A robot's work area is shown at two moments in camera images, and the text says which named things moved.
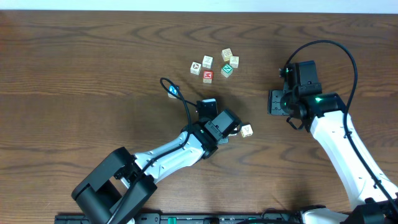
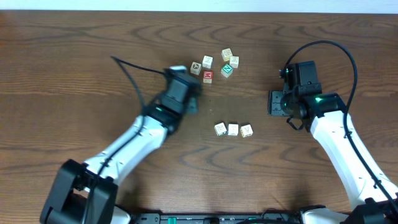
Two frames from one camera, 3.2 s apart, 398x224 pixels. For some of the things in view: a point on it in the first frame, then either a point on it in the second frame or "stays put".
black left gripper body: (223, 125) → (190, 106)
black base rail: (187, 218) stays put
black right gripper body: (281, 103) stays put
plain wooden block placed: (246, 130) stays put
